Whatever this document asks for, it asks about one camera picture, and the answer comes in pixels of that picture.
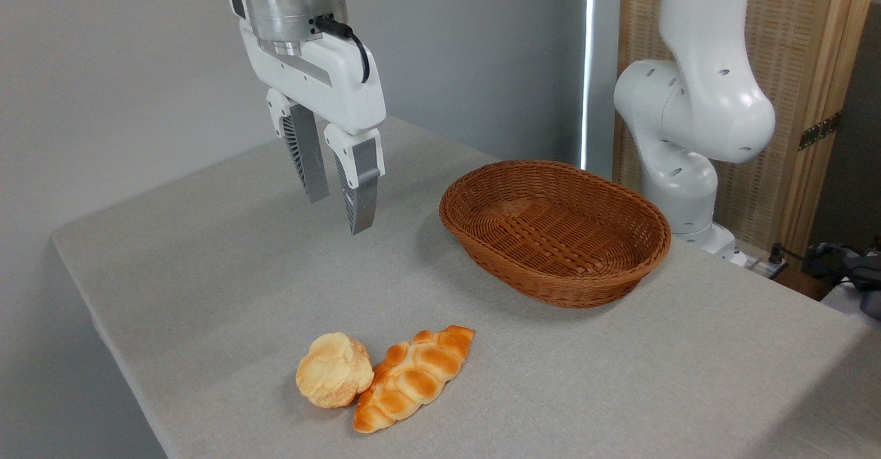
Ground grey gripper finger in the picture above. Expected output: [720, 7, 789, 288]
[267, 89, 330, 204]
[323, 123, 387, 235]

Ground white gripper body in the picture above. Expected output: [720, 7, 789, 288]
[229, 0, 387, 136]

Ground round pale bread bun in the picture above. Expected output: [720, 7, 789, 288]
[296, 332, 375, 409]

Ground brown wicker oval basket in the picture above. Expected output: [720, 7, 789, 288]
[439, 160, 672, 309]

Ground braided golden bread loaf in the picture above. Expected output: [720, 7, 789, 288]
[353, 325, 476, 434]

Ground silver metal wrist flange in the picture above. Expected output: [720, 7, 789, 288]
[242, 0, 348, 57]

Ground grey tablecloth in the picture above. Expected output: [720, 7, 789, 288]
[52, 116, 881, 459]

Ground wooden bamboo folding screen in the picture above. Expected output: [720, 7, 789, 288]
[613, 0, 880, 257]

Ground metal screen hinge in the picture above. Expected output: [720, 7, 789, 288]
[798, 111, 842, 151]

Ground dark grey bag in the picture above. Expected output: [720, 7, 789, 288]
[805, 239, 881, 322]

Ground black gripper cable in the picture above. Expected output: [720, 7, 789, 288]
[315, 15, 371, 85]

